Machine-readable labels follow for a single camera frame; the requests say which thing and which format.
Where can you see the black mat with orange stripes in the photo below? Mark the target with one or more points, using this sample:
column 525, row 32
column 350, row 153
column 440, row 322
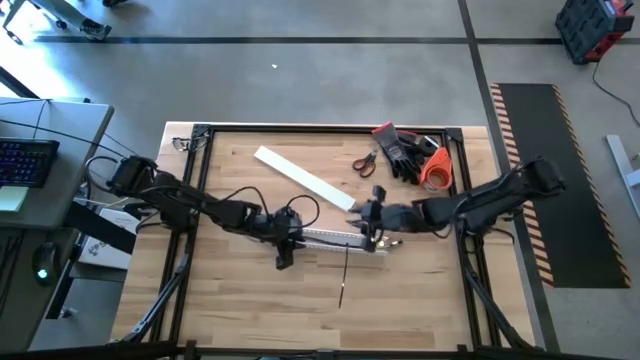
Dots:
column 585, row 125

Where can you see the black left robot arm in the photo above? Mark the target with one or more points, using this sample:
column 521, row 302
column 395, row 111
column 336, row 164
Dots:
column 200, row 205

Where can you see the black metal bar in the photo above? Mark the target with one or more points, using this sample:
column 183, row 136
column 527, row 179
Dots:
column 17, row 84

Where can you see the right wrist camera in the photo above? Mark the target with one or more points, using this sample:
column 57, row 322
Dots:
column 379, row 192

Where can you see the black and red tool box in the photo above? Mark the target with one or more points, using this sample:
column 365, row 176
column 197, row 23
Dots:
column 585, row 25

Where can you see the black desk crossbar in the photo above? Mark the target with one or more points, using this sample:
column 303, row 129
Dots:
column 100, row 227

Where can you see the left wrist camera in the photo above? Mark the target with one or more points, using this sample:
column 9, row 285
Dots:
column 290, row 217

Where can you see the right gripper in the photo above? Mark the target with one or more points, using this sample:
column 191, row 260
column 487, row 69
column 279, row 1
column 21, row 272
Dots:
column 400, row 218

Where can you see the grey metal rail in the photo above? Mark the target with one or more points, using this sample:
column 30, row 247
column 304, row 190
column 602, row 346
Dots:
column 620, row 160

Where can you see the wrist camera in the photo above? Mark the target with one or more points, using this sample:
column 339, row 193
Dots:
column 379, row 192
column 290, row 217

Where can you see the black aluminium extrusion frame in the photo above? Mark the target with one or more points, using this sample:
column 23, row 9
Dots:
column 300, row 128

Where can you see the black work glove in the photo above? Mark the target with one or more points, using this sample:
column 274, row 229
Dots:
column 409, row 136
column 395, row 150

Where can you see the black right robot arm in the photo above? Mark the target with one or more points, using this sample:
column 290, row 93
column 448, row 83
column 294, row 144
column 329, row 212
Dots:
column 480, row 207

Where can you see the black tape roll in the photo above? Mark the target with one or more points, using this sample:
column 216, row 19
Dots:
column 426, row 146

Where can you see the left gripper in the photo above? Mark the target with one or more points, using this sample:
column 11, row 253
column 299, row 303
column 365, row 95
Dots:
column 285, row 252

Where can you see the black computer mouse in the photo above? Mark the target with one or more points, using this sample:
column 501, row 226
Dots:
column 45, row 260

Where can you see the white duct cover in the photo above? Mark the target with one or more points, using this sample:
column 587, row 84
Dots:
column 305, row 177

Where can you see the grey desk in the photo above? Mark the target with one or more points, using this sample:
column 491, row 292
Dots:
column 75, row 130

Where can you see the black backlit keyboard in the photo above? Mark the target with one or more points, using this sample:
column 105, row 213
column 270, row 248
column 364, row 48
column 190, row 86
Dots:
column 25, row 162

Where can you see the orange tape dispenser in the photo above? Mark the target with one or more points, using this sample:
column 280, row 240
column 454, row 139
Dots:
column 440, row 160

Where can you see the grey rolling stand base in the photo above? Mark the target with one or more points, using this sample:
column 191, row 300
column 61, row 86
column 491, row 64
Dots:
column 70, row 14

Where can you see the white cardboard box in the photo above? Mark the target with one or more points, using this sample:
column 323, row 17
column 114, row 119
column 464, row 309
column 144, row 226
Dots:
column 102, row 252

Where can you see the pale green note pad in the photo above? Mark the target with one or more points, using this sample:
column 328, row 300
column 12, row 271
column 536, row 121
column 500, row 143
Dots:
column 12, row 198

